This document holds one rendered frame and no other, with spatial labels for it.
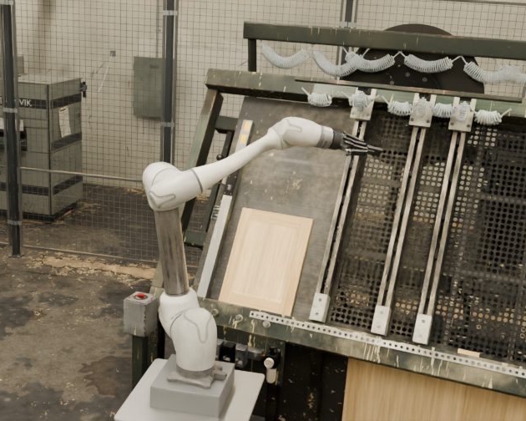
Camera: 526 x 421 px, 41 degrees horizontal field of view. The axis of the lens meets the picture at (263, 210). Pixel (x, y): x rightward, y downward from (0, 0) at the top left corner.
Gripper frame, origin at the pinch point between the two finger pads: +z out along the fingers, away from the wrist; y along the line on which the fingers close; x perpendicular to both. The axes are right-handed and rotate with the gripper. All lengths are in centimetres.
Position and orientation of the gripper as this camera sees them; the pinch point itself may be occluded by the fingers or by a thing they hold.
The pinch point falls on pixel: (372, 150)
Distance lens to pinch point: 293.0
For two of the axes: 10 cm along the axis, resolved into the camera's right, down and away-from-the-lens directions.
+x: 3.8, -6.5, -6.6
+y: 1.0, 7.4, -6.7
